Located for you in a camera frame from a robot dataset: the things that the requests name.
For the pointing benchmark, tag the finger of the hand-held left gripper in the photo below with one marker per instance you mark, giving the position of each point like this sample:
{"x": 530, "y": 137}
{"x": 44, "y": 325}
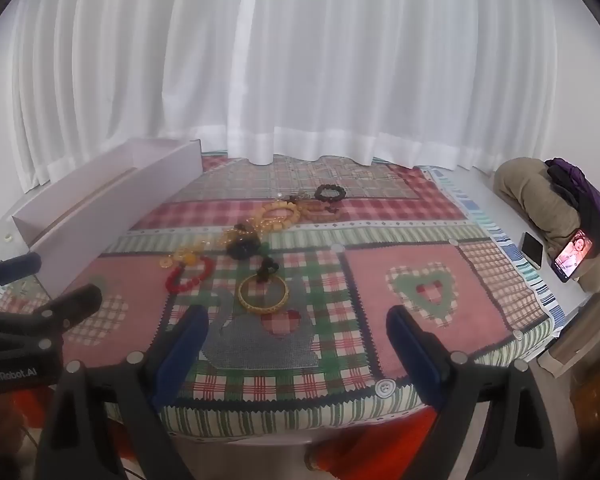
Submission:
{"x": 77, "y": 302}
{"x": 20, "y": 263}

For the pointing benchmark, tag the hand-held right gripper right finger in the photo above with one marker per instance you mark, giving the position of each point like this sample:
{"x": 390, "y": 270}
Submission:
{"x": 412, "y": 350}

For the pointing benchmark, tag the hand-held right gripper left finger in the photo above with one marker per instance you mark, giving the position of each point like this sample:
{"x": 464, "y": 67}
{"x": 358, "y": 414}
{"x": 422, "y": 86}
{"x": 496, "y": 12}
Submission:
{"x": 180, "y": 350}

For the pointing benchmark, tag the white rectangular box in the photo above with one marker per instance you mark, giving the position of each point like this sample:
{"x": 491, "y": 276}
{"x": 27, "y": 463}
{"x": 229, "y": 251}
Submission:
{"x": 105, "y": 210}

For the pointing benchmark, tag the gold bangle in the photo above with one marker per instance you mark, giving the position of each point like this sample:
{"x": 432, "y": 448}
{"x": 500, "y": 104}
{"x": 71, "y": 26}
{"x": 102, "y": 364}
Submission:
{"x": 260, "y": 308}

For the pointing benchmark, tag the plaid printed blanket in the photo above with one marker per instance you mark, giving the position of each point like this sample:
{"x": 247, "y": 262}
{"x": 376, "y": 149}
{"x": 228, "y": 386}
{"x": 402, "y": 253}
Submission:
{"x": 405, "y": 220}

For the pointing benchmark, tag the blue striped white sheet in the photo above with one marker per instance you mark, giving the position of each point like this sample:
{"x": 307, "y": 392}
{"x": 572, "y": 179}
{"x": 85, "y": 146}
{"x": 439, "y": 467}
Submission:
{"x": 500, "y": 235}

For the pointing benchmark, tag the smartphone with lit screen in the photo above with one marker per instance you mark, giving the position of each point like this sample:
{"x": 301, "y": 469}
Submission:
{"x": 573, "y": 255}

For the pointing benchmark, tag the brown pillow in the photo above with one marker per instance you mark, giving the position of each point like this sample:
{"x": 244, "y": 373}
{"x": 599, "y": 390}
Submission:
{"x": 530, "y": 195}

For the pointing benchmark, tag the purple cloth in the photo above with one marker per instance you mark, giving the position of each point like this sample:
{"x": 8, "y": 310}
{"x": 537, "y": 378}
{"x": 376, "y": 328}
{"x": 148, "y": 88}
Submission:
{"x": 590, "y": 195}

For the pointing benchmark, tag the white curtain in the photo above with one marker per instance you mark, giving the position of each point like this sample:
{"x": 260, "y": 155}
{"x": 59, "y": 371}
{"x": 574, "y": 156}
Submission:
{"x": 305, "y": 60}

